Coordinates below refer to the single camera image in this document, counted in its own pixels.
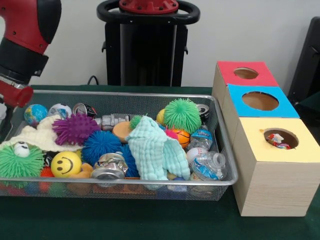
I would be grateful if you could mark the blue globe ball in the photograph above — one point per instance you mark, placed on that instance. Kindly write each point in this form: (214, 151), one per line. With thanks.
(35, 115)

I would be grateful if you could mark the green spiky toy with eyes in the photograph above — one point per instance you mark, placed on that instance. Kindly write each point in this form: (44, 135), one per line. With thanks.
(20, 165)

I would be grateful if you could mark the blue spiky toy with eyes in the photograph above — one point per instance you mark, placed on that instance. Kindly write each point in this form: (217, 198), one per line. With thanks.
(102, 147)

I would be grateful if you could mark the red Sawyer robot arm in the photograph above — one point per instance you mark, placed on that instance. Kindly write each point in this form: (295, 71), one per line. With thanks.
(25, 25)

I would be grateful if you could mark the cream knitted cloth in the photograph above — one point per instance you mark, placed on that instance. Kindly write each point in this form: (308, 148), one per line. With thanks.
(37, 135)

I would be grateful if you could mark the orange toy basketball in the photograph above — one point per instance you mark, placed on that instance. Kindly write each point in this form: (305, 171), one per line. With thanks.
(181, 138)

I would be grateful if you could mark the black panel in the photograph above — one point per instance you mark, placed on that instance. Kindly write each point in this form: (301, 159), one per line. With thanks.
(310, 62)

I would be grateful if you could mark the silver mesh bin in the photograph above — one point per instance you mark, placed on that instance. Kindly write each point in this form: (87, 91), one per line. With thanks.
(100, 191)

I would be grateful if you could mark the red robot base flange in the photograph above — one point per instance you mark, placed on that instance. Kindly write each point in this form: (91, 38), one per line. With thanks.
(150, 6)

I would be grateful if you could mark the large colourful patterned cloth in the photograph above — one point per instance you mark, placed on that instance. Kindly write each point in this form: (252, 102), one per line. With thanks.
(277, 142)

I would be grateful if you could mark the green spiky ball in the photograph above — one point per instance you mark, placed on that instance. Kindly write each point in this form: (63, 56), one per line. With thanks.
(182, 115)

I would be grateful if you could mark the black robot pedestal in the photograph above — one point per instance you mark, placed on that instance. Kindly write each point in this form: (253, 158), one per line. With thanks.
(147, 50)

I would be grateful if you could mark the purple spiky toy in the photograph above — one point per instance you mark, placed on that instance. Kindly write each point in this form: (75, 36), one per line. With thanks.
(75, 128)

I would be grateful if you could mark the white baseball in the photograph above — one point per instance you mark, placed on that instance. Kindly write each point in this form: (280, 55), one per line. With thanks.
(195, 153)

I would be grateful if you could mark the yellow ball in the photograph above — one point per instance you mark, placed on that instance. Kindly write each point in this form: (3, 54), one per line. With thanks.
(66, 164)

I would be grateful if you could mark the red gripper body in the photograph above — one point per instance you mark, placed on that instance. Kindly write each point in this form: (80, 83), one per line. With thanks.
(17, 96)

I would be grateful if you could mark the dark green table cloth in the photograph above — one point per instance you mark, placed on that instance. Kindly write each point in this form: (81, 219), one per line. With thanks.
(125, 220)

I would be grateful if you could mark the mint knitted cloth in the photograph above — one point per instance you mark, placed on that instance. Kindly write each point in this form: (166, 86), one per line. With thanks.
(152, 150)

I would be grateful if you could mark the wooden three-hole box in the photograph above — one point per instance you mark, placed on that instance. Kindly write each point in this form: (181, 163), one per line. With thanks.
(275, 187)

